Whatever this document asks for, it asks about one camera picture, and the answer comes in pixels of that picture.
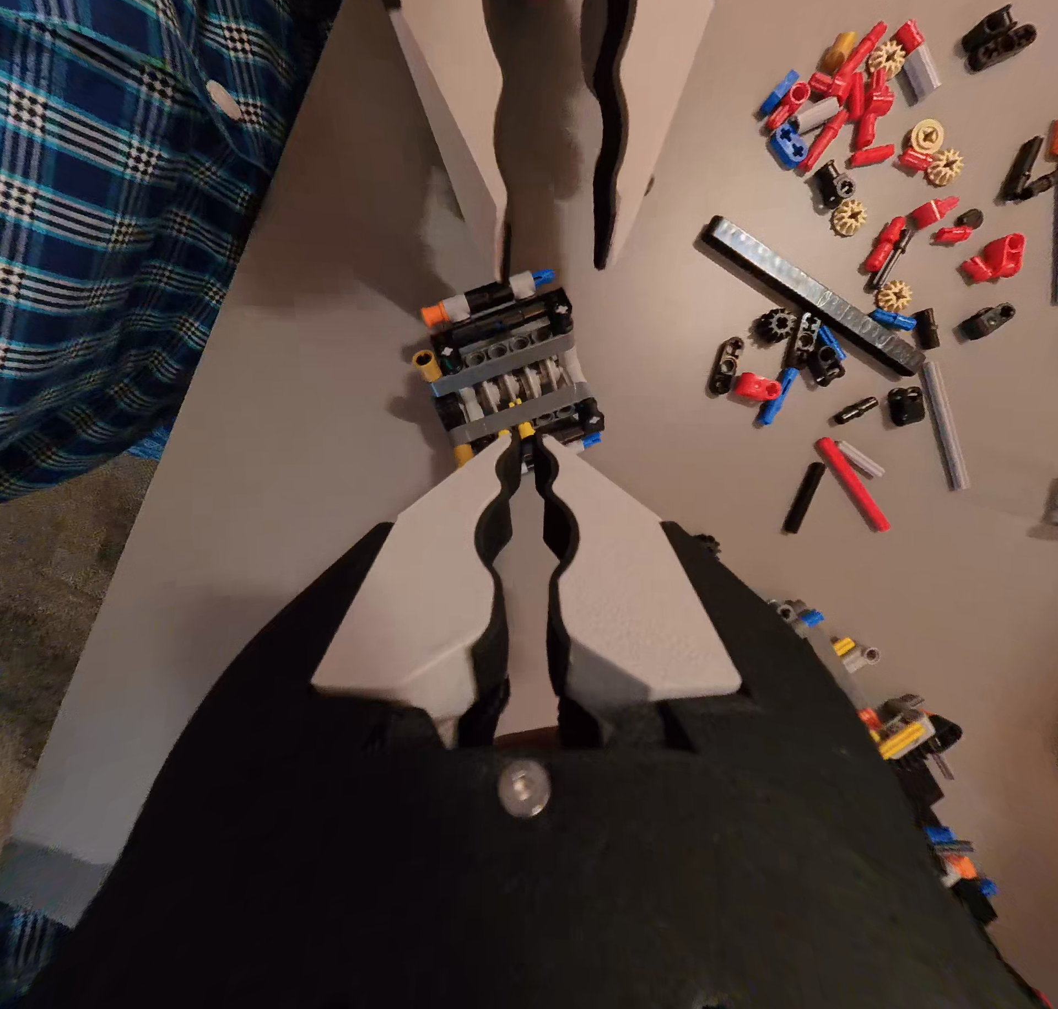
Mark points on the large lego chassis assembly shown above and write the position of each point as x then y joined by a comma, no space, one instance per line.
905,732

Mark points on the black double lego connector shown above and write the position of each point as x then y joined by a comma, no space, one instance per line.
998,38

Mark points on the black lego axle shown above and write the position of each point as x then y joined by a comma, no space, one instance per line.
804,498

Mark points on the black lego pin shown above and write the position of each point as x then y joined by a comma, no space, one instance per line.
925,328
855,410
1021,167
1043,182

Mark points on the short grey lego axle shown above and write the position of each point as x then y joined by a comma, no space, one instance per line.
860,458

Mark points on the red angled lego connector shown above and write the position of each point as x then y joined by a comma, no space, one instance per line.
996,258

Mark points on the pile of small lego pieces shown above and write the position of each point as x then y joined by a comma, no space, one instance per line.
930,137

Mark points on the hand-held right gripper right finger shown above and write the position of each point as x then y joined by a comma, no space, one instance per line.
645,604

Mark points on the tan lego gear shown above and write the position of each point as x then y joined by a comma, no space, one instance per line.
893,295

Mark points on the thin black lego liftarm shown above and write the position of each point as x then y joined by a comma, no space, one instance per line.
725,366
800,338

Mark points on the blue lego axle pin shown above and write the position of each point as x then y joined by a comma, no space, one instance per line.
777,397

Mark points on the yellow lego pin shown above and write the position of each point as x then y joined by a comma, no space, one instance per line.
524,432

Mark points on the red lego axle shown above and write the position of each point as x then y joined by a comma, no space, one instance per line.
851,484

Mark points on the small lego engine assembly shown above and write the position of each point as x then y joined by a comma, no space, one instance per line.
512,356

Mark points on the black lego pin connector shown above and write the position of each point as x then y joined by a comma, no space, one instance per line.
835,182

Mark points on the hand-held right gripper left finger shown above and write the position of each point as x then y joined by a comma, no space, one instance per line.
413,604

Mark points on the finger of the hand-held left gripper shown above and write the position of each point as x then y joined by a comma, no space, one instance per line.
446,50
661,34

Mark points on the long grey lego axle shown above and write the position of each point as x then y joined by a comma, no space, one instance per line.
945,426

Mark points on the long black lego beam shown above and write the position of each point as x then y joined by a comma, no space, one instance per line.
814,294

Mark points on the small black lego gear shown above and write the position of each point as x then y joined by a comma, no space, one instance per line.
707,541
775,327

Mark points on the blue plaid shirt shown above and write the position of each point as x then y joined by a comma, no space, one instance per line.
124,199

